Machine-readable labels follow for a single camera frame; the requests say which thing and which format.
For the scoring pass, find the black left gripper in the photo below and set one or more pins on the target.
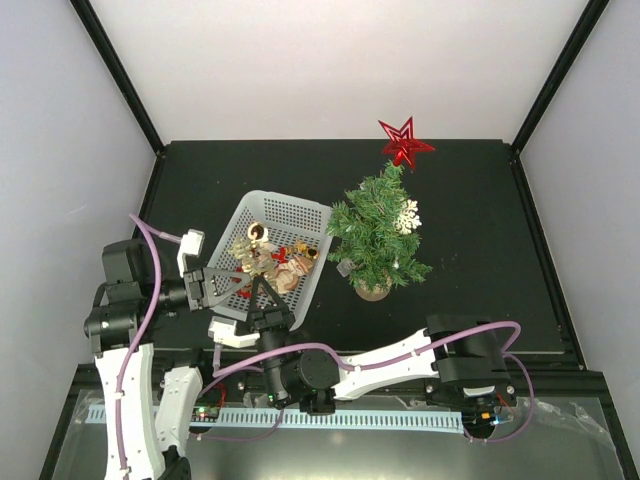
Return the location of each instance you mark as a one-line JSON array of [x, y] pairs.
[[195, 288]]

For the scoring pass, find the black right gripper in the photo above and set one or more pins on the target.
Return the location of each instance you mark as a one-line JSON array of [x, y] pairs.
[[270, 317]]

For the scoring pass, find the gold merry christmas sign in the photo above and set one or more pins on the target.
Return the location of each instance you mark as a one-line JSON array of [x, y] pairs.
[[254, 250]]

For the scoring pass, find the white perforated plastic basket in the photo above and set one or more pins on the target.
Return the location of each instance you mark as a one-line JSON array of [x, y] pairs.
[[278, 238]]

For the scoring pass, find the white string lights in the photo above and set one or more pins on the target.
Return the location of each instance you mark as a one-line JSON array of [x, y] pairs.
[[345, 267]]

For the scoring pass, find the small green christmas tree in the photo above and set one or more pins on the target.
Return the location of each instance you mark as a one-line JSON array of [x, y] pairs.
[[363, 224]]

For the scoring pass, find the white snowflake ornament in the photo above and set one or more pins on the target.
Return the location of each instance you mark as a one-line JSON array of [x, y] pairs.
[[408, 219]]

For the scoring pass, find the red star ornament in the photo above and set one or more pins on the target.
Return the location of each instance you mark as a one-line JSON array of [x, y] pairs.
[[402, 143]]

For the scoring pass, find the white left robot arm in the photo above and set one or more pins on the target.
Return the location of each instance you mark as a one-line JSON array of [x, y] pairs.
[[144, 441]]

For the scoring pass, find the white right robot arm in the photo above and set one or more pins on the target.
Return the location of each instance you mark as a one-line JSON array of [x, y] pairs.
[[465, 355]]

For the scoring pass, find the wooden santa ornament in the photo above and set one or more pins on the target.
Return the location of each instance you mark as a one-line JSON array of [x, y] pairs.
[[288, 274]]

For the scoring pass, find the gold bell ornament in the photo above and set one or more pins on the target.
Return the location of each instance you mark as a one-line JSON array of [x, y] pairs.
[[305, 250]]

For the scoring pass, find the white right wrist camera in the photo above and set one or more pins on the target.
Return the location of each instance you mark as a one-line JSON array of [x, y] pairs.
[[223, 332]]

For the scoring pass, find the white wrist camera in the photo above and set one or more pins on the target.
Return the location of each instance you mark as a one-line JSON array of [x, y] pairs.
[[190, 245], [223, 332]]

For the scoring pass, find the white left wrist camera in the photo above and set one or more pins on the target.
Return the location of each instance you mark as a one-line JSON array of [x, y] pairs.
[[190, 245]]

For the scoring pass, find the white slotted cable duct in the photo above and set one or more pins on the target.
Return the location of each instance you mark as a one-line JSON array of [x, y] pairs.
[[350, 419]]

